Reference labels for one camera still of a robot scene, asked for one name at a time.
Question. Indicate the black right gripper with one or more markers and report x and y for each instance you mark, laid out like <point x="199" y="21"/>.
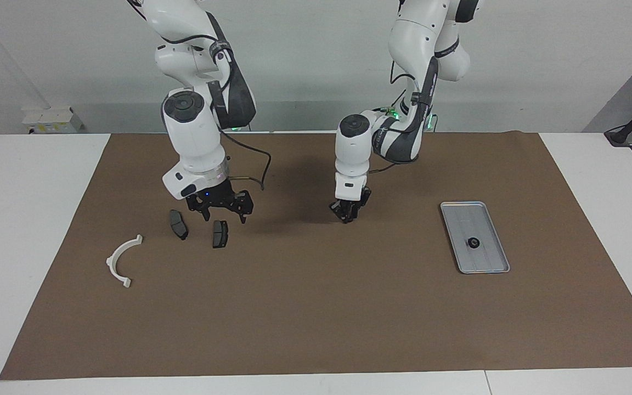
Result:
<point x="220" y="196"/>

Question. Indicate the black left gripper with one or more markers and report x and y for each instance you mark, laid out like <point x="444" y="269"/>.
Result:
<point x="351" y="202"/>

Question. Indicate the large black bearing gear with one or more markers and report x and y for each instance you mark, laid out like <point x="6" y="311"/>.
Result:
<point x="474" y="242"/>

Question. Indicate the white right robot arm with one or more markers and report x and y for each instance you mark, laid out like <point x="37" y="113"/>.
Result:
<point x="192" y="137"/>

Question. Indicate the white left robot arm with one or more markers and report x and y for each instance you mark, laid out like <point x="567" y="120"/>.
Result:
<point x="351" y="159"/>

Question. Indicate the silver metal tray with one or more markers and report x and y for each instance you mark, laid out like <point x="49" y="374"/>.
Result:
<point x="486" y="263"/>

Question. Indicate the rectangular grey brake pad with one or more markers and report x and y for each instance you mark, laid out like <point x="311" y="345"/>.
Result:
<point x="220" y="235"/>

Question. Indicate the angled grey brake pad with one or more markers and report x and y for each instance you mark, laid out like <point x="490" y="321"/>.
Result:
<point x="179" y="225"/>

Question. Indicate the brown table mat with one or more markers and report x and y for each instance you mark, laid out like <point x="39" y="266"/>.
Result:
<point x="316" y="318"/>

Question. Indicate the white curved plastic bracket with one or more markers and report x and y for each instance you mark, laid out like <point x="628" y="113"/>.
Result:
<point x="110" y="263"/>

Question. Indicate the white wall power box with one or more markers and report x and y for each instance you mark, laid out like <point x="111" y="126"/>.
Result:
<point x="52" y="118"/>

